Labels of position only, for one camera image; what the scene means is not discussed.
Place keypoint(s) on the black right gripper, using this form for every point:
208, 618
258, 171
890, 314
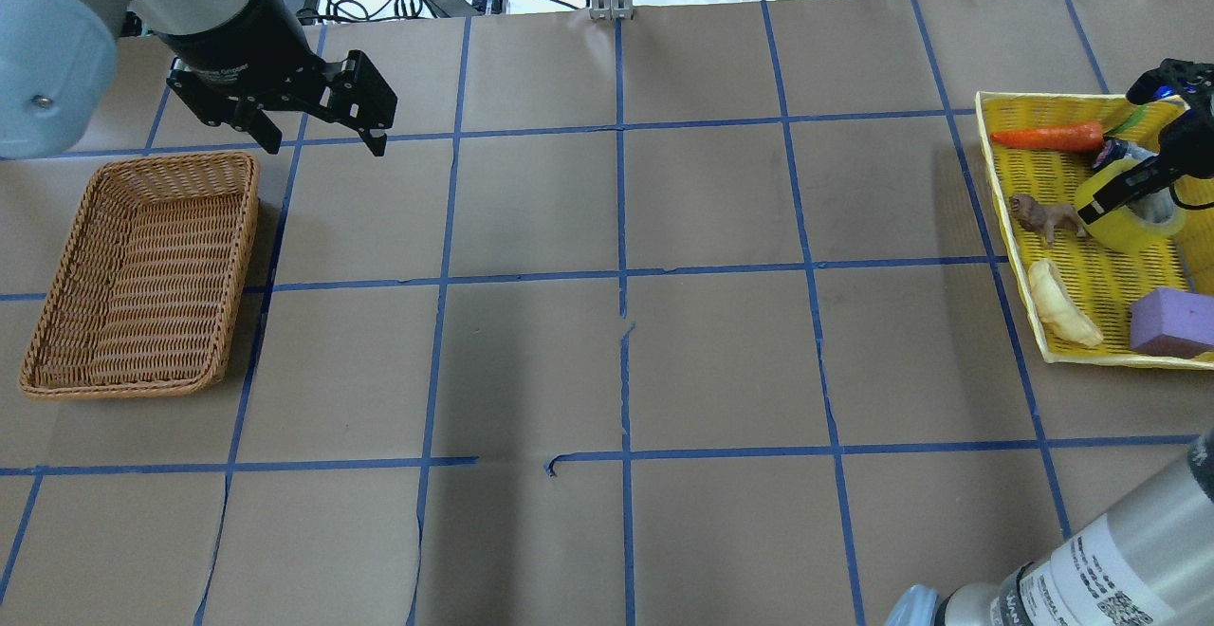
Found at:
1189, 140

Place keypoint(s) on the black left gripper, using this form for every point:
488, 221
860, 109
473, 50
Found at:
248, 46

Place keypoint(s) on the yellow tape roll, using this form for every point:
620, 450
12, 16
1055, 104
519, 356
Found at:
1135, 227

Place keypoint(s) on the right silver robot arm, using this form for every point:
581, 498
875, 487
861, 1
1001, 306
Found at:
1145, 561

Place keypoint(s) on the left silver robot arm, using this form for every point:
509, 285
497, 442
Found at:
236, 61

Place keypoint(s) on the orange toy carrot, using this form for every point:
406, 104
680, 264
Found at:
1084, 137

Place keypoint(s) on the yellow plastic mesh tray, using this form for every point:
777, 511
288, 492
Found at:
1122, 259

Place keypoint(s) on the purple foam block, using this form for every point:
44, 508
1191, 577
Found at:
1170, 322

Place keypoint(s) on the cream toy banana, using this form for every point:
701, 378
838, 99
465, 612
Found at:
1056, 308

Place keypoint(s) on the brown wicker basket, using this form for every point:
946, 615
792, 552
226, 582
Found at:
147, 292

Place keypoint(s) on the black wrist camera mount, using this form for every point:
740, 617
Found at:
1192, 82

